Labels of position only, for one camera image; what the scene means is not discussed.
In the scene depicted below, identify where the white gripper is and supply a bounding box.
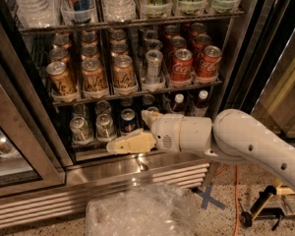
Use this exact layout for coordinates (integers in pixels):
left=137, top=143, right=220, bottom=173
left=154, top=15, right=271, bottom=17
left=106, top=110, right=182, bottom=154

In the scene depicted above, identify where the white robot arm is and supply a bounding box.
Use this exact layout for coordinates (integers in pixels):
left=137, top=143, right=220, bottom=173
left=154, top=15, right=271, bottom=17
left=106, top=109, right=295, bottom=192

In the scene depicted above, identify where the front left pepsi can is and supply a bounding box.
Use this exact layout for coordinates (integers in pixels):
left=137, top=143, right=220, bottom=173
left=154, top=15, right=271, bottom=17
left=121, top=108, right=137, bottom=133

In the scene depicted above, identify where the pepsi can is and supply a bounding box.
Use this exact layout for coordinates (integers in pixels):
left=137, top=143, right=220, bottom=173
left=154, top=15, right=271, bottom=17
left=147, top=106, right=159, bottom=113
left=121, top=108, right=137, bottom=133

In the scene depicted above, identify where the front right pepsi can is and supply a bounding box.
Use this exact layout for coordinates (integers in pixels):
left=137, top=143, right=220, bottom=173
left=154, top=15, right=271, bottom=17
left=147, top=106, right=159, bottom=113

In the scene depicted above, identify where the front right clear green can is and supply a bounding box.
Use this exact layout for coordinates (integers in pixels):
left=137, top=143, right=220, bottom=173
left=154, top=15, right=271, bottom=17
left=95, top=114, right=116, bottom=141

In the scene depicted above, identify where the clear green can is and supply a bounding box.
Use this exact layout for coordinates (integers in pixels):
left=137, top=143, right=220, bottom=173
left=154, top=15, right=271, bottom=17
left=70, top=116, right=92, bottom=144
left=95, top=114, right=116, bottom=141

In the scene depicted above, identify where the front right orange can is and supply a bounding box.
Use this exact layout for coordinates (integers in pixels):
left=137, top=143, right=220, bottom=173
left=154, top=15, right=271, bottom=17
left=113, top=55, right=135, bottom=89

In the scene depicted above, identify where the orange can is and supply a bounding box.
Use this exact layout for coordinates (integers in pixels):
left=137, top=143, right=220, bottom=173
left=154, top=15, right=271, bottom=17
left=46, top=61, right=77, bottom=96
left=82, top=58, right=107, bottom=92
left=113, top=55, right=135, bottom=89

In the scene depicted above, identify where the front left clear green can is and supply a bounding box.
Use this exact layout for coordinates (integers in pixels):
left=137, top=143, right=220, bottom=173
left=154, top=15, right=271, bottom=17
left=70, top=116, right=92, bottom=144

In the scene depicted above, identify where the silver slim can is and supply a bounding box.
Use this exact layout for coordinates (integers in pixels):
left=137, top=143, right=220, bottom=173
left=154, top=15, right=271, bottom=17
left=146, top=50, right=163, bottom=85

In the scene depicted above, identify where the front middle orange can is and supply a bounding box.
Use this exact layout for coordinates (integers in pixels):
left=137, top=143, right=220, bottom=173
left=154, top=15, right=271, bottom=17
left=82, top=58, right=107, bottom=92

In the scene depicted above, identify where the front left coca-cola can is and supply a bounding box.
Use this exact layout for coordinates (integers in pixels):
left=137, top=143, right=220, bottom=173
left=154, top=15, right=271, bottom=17
left=170, top=48, right=193, bottom=82

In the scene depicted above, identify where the coca-cola can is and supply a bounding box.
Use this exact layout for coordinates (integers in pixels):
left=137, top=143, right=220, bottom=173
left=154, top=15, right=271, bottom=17
left=196, top=45, right=222, bottom=79
left=170, top=48, right=193, bottom=82

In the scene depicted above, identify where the front right coca-cola can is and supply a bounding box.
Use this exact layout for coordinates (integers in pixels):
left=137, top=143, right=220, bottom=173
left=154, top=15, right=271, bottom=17
left=196, top=45, right=222, bottom=79

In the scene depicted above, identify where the front left orange can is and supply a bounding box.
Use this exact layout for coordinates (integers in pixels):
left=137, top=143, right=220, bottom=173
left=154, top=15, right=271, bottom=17
left=46, top=61, right=77, bottom=96

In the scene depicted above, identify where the stainless steel fridge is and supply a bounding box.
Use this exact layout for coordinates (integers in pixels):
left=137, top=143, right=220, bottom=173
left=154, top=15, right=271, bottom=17
left=0, top=0, right=295, bottom=229

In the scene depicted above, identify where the left fridge glass door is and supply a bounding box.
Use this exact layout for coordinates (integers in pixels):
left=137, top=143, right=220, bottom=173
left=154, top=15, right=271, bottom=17
left=0, top=63, right=65, bottom=199

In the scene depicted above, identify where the red bull can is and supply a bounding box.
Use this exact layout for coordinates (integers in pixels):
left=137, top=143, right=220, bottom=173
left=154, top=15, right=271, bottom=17
left=65, top=0, right=94, bottom=24

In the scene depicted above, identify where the left brown bottle white cap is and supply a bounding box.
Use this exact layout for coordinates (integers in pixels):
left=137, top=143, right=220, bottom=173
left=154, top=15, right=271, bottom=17
left=169, top=93, right=186, bottom=114

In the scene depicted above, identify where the brown bottle white cap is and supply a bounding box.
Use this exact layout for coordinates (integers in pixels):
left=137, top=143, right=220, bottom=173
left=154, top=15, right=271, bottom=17
left=169, top=93, right=186, bottom=114
left=192, top=89, right=208, bottom=117

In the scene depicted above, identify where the right brown bottle white cap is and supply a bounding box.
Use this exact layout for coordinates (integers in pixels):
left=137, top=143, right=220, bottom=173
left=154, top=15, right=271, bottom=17
left=192, top=89, right=208, bottom=117

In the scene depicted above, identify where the clear plastic wrapped box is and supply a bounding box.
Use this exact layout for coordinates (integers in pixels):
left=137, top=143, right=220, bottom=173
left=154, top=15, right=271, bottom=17
left=86, top=184, right=198, bottom=236

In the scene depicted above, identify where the blue tape cross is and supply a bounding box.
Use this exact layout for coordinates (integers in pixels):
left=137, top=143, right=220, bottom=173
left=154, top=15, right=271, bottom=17
left=193, top=185, right=225, bottom=210

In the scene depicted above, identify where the yellow black cart stand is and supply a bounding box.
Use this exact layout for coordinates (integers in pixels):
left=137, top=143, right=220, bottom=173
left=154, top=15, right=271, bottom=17
left=238, top=179, right=295, bottom=231

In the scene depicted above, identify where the orange cable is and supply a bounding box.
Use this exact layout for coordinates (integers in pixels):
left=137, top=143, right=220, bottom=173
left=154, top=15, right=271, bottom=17
left=214, top=164, right=241, bottom=236

